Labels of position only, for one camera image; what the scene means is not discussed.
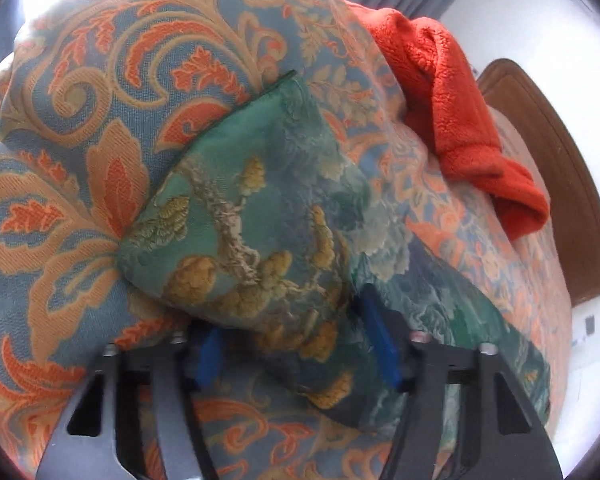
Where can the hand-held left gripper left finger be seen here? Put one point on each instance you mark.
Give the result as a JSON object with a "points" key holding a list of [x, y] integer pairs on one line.
{"points": [[207, 355]]}

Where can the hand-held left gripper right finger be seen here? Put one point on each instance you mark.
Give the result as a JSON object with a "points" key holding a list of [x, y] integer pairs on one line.
{"points": [[380, 330]]}

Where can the green floral cushion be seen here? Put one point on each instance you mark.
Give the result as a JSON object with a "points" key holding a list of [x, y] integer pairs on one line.
{"points": [[280, 200]]}

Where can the wooden headboard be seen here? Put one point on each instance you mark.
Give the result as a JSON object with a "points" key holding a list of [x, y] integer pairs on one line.
{"points": [[565, 175]]}

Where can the orange fleece robe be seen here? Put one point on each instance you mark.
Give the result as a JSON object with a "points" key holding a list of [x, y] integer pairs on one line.
{"points": [[445, 90]]}

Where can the dark wall socket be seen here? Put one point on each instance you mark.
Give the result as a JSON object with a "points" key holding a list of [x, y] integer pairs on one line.
{"points": [[591, 326]]}

